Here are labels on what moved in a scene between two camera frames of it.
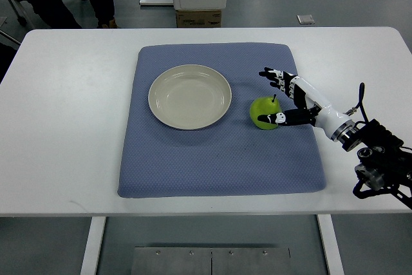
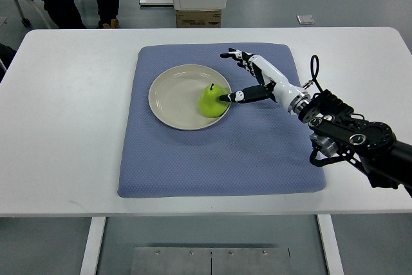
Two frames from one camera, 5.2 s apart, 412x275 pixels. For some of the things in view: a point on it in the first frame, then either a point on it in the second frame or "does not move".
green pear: (264, 105) -> (210, 104)
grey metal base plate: (211, 261) does not move
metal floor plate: (305, 19) does not move
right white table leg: (331, 247) does not move
